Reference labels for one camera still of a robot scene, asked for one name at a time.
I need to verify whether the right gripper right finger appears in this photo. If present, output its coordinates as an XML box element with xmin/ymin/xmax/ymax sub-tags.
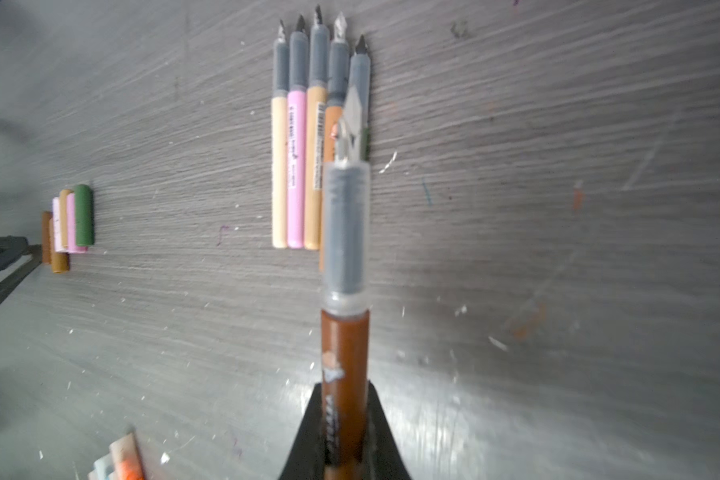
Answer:
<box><xmin>362</xmin><ymin>382</ymin><xmax>411</xmax><ymax>480</ymax></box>

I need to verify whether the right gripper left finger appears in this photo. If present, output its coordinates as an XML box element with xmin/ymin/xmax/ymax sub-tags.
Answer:
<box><xmin>279</xmin><ymin>383</ymin><xmax>325</xmax><ymax>480</ymax></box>

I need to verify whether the olive brown pen cap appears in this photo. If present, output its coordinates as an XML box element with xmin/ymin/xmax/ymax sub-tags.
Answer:
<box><xmin>48</xmin><ymin>219</ymin><xmax>69</xmax><ymax>274</ymax></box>

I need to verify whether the green pen beige body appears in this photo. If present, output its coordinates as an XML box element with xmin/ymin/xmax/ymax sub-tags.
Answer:
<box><xmin>271</xmin><ymin>19</ymin><xmax>291</xmax><ymax>250</ymax></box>

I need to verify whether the pink pen body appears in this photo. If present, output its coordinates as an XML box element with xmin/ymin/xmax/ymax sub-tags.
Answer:
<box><xmin>286</xmin><ymin>14</ymin><xmax>310</xmax><ymax>250</ymax></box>

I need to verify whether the brown pen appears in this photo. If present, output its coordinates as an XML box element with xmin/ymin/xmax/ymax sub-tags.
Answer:
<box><xmin>304</xmin><ymin>5</ymin><xmax>330</xmax><ymax>250</ymax></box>

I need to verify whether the olive green marker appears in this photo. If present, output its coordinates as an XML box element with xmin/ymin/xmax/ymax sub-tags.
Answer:
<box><xmin>349</xmin><ymin>34</ymin><xmax>371</xmax><ymax>161</ymax></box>

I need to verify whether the orange marker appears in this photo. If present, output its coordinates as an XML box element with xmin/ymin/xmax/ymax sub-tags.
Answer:
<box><xmin>109</xmin><ymin>433</ymin><xmax>145</xmax><ymax>480</ymax></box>

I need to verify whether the blue marker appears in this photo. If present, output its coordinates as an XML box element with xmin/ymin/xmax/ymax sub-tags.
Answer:
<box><xmin>93</xmin><ymin>454</ymin><xmax>117</xmax><ymax>480</ymax></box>

